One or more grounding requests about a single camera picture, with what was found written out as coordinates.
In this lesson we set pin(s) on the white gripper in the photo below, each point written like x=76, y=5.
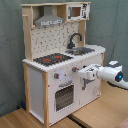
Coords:
x=89, y=73

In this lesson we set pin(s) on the white toy microwave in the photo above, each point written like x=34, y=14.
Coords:
x=77, y=11

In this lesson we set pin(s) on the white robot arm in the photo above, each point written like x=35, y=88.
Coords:
x=112, y=74

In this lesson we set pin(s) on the wooden toy kitchen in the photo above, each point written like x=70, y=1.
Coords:
x=55, y=51

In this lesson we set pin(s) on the white cabinet door with dispenser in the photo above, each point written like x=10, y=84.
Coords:
x=90, y=89

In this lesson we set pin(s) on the grey toy sink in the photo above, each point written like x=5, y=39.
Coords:
x=79, y=51

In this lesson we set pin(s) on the black toy faucet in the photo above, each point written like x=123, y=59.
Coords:
x=73, y=41

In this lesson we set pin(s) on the left red stove knob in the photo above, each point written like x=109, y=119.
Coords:
x=56, y=75

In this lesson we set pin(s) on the white oven door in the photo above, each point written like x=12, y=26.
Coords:
x=63, y=99

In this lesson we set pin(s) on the black stovetop red burners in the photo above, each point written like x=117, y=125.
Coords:
x=52, y=59

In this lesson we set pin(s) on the grey backdrop curtain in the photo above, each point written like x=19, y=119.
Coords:
x=107, y=27

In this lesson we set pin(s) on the grey range hood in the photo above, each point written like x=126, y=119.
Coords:
x=48, y=18

